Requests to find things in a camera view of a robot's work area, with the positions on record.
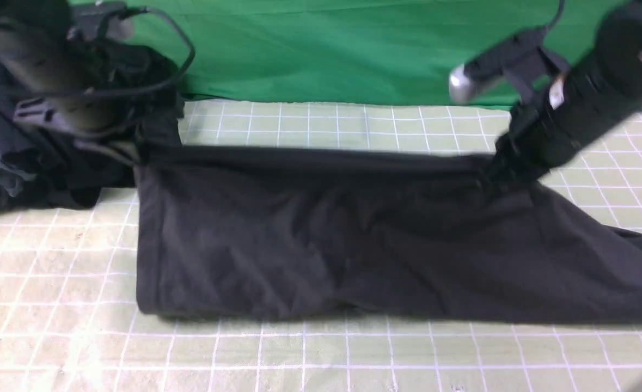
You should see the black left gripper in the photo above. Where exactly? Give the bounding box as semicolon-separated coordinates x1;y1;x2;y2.
14;97;144;166

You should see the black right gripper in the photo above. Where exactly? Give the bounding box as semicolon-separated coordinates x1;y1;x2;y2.
480;99;577;193

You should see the dark gray long-sleeve top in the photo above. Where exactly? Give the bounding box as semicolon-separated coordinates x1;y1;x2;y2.
134;145;642;323

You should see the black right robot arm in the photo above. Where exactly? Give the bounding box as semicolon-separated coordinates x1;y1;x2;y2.
450;1;642;192

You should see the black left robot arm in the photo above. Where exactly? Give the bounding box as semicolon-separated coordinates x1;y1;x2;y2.
0;1;141;166

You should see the black clothes pile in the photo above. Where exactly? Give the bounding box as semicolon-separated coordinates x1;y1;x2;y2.
0;44;185;219

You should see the green backdrop cloth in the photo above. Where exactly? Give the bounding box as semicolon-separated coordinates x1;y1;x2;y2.
70;0;632;109

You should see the green grid cutting mat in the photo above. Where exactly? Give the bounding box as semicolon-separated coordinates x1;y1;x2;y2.
0;100;642;391

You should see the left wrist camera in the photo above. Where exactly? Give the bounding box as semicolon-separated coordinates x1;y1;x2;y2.
68;0;136;41

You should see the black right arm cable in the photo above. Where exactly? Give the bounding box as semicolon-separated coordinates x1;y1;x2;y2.
541;0;566;33

